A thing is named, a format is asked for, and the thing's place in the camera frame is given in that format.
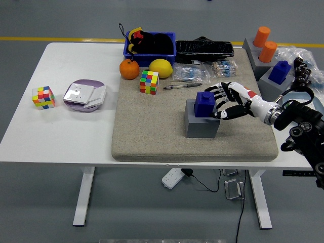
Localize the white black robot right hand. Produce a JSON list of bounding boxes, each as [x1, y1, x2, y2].
[[204, 81, 277, 120]]

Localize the blue square seal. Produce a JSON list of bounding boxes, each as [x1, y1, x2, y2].
[[194, 91, 216, 118], [268, 60, 292, 86]]

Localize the grey square seal base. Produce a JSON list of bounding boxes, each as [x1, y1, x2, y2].
[[258, 65, 294, 102], [185, 99, 220, 139]]

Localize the grey round-hole seal base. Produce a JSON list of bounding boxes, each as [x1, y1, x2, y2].
[[242, 37, 263, 53], [249, 50, 279, 82]]

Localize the orange cylinder seal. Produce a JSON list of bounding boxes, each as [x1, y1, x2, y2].
[[253, 26, 271, 48], [258, 40, 278, 63]]

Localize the small clear bag of resistors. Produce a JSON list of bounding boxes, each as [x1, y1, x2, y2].
[[210, 60, 238, 78]]

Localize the crumpled clear plastic bag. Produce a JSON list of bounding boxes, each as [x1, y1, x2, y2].
[[275, 45, 324, 89]]

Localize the grey ballpoint pen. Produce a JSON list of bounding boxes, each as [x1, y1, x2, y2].
[[163, 83, 203, 90]]

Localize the large clear bag of resistors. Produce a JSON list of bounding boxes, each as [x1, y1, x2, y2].
[[173, 63, 211, 85]]

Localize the black keyboard in plastic wrap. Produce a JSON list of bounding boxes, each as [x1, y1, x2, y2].
[[175, 36, 235, 64]]

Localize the black table control panel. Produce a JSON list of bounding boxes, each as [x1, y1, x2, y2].
[[282, 170, 317, 177]]

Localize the yellow lemon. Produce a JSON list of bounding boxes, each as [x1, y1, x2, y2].
[[148, 59, 174, 78]]

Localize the four-by-four colourful puzzle cube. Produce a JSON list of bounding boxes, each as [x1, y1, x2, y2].
[[139, 70, 159, 96]]

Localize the grey-brown fabric mat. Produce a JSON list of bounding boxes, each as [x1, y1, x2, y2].
[[111, 48, 279, 163]]

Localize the blue plastic bin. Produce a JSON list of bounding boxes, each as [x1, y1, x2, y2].
[[123, 31, 177, 68]]

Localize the white table leg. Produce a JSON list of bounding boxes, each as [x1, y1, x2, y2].
[[248, 169, 273, 230], [72, 166, 96, 227]]

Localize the white power strip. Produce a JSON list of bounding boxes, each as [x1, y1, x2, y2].
[[161, 168, 184, 189]]

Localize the orange fruit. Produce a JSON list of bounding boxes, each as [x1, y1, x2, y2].
[[119, 59, 140, 80]]

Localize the purple plate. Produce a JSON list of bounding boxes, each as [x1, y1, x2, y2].
[[62, 79, 107, 113]]

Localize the three-by-three colourful puzzle cube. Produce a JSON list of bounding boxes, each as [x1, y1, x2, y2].
[[31, 86, 56, 111]]

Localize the small silver metal bracket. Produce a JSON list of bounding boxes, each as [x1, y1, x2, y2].
[[222, 168, 240, 177]]

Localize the large silver metal bracket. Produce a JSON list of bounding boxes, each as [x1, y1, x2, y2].
[[224, 178, 246, 201]]

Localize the black plug with cord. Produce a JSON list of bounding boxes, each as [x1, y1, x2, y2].
[[181, 168, 222, 192]]

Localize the black floor cable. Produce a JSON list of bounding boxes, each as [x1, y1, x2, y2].
[[235, 169, 248, 243]]

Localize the white wall switch panel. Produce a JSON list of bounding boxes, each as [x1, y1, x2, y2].
[[83, 85, 107, 109]]

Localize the white wall socket panel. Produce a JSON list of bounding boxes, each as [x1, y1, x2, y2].
[[63, 83, 96, 105]]

